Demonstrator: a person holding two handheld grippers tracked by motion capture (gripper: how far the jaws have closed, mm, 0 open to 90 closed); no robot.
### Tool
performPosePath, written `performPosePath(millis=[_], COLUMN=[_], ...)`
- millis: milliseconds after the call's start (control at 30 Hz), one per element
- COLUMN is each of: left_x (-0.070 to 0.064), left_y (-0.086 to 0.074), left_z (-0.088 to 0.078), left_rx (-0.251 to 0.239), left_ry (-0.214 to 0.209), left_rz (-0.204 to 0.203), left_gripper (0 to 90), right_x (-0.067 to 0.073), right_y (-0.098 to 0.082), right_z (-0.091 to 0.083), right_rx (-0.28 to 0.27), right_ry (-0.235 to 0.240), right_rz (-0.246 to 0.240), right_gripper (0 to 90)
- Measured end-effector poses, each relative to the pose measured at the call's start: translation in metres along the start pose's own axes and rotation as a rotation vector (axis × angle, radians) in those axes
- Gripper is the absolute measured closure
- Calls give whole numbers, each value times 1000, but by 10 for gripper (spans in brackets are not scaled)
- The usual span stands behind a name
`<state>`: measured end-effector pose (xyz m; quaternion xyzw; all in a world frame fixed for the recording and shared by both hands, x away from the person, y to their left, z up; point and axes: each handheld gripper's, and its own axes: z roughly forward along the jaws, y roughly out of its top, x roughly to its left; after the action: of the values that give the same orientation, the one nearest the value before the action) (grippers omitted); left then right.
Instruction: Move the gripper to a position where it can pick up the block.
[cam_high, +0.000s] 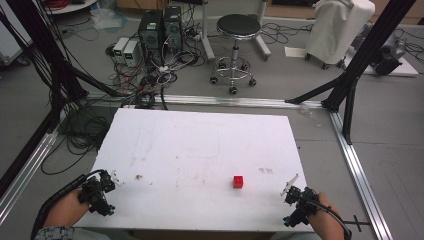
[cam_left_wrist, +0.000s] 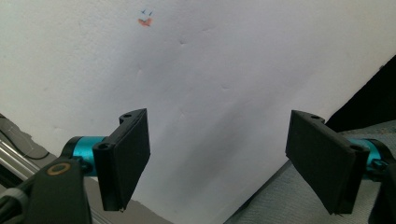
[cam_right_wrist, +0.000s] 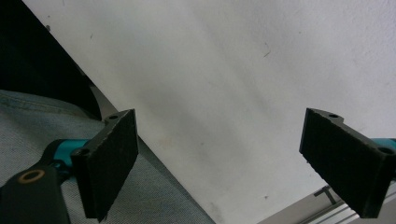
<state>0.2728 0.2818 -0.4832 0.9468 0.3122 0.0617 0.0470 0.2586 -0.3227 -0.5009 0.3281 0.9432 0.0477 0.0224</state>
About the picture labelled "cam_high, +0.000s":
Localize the black floor cables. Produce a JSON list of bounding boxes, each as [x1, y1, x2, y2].
[[259, 21, 316, 46]]

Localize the white power supply unit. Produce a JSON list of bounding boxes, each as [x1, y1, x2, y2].
[[122, 40, 141, 68], [112, 36, 131, 64]]

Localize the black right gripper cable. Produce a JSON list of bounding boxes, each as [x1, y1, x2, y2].
[[299, 196, 353, 240]]

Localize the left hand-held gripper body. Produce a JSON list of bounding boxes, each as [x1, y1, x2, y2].
[[78, 169, 117, 217]]

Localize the white desk frame legs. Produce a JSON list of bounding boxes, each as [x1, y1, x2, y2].
[[199, 0, 273, 63]]

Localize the dark grey machine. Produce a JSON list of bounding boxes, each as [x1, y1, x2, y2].
[[373, 34, 409, 77]]

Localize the black braced frame post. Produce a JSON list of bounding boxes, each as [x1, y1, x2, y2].
[[284, 0, 418, 145]]

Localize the black computer tower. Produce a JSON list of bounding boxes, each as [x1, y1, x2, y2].
[[163, 5, 185, 55], [137, 9, 165, 66]]

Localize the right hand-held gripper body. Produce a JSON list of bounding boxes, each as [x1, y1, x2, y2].
[[282, 185, 322, 229]]

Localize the white round table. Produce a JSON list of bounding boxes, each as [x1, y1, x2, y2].
[[43, 0, 100, 16]]

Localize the white covered cart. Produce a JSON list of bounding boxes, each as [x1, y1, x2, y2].
[[304, 0, 376, 70]]

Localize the person's left hand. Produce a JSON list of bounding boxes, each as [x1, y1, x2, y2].
[[43, 189, 92, 230]]

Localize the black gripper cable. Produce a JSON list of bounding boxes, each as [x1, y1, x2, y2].
[[30, 169, 105, 240], [299, 196, 353, 240]]

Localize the black frame post with cables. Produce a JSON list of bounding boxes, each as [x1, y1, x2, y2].
[[0, 0, 128, 111]]

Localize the tangle of computer cables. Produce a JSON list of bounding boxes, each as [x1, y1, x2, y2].
[[105, 19, 208, 111]]

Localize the person's right hand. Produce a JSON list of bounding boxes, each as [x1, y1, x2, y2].
[[307, 191, 336, 231]]

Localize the white paper sheet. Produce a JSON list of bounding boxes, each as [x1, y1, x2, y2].
[[284, 45, 310, 59]]

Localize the clear plastic bag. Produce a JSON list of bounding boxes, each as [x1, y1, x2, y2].
[[90, 7, 128, 32]]

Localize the black round stool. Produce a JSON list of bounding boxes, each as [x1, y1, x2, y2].
[[209, 13, 263, 96]]

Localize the aluminium floor rail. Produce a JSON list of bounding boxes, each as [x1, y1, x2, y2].
[[328, 109, 395, 240], [0, 129, 60, 225], [84, 92, 325, 110]]

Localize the black cable coil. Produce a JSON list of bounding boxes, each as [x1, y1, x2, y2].
[[40, 105, 118, 176]]

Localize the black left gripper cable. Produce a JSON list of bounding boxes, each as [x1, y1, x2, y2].
[[30, 169, 105, 240]]

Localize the white floor board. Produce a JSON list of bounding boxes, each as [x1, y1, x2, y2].
[[343, 51, 420, 78]]

